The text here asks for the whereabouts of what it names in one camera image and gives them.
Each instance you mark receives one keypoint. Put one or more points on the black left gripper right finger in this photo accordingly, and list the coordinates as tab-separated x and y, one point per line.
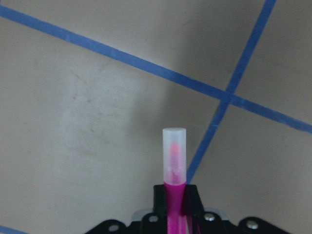
193	209

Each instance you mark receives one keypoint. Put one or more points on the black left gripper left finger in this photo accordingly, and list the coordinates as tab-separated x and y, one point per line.
160	207

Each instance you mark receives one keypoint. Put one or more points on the pink highlighter pen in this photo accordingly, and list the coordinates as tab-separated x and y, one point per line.
175	178

